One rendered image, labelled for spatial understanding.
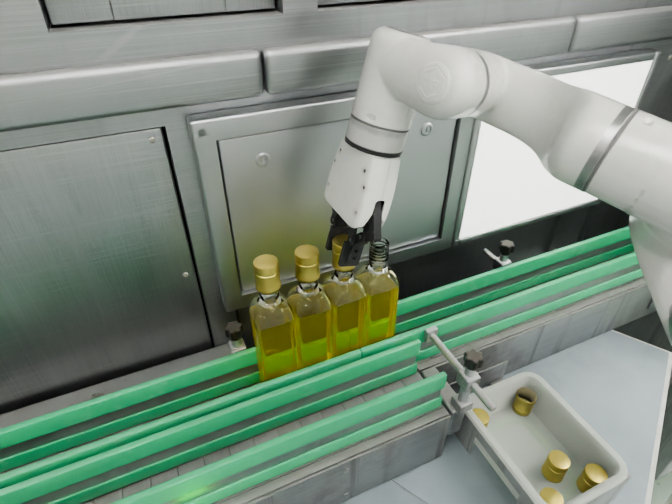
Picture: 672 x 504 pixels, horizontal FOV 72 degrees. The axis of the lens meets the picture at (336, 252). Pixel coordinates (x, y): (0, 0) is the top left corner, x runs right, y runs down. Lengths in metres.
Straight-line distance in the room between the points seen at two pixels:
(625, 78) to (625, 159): 0.64
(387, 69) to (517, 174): 0.51
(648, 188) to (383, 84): 0.28
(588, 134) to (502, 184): 0.52
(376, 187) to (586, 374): 0.72
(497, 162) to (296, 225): 0.41
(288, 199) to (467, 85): 0.35
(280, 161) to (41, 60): 0.31
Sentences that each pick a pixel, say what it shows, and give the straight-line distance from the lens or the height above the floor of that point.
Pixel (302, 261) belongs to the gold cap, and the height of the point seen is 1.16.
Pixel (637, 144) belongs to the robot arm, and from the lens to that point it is 0.48.
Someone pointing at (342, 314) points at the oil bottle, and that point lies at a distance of 0.71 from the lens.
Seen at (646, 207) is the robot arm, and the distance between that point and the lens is 0.49.
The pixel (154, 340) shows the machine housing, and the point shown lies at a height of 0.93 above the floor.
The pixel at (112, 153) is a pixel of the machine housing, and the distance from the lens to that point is 0.70.
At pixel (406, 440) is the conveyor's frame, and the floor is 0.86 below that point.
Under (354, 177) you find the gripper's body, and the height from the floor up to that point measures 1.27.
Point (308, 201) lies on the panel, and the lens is 0.75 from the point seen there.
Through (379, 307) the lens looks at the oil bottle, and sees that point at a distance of 0.74.
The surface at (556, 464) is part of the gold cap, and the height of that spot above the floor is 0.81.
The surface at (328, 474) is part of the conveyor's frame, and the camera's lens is 0.77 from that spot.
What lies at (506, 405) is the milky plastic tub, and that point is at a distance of 0.99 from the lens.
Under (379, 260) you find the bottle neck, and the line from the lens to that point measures 0.70.
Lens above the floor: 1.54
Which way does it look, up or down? 37 degrees down
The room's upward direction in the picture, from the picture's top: straight up
